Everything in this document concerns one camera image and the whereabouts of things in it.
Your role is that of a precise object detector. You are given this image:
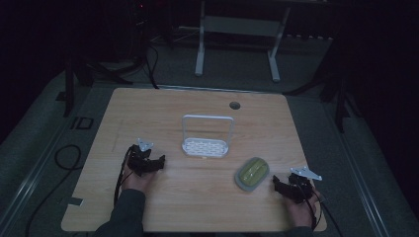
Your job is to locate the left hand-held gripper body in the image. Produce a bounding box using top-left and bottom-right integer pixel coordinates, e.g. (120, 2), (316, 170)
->
(126, 137), (158, 178)

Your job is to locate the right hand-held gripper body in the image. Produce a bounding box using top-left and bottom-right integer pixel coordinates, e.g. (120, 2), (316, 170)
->
(280, 165), (323, 204)

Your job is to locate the person's left hand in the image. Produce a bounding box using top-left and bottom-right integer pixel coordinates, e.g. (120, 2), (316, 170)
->
(121, 163), (157, 199)

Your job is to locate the person's right hand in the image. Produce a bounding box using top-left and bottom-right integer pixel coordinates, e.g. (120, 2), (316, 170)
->
(284, 187), (321, 229)

